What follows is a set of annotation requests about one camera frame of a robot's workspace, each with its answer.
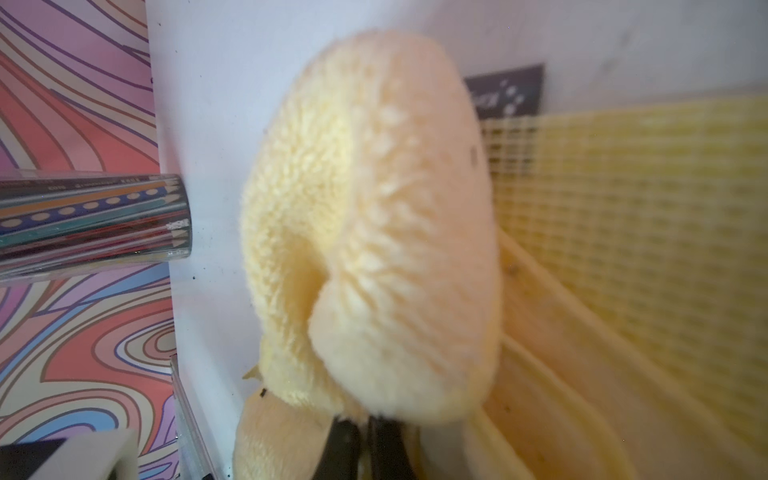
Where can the yellow wiping cloth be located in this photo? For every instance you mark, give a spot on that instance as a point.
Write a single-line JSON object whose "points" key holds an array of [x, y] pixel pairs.
{"points": [[385, 288]]}

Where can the yellow document bag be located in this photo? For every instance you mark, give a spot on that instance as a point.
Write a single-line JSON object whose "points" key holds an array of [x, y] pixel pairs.
{"points": [[655, 217]]}

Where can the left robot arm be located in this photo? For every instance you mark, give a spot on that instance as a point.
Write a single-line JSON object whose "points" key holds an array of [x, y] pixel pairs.
{"points": [[94, 456]]}

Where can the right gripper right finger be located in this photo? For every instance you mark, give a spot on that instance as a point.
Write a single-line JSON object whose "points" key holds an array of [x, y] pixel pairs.
{"points": [[388, 456]]}

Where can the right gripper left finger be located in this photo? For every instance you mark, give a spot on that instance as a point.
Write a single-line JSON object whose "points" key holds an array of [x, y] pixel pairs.
{"points": [[341, 453]]}

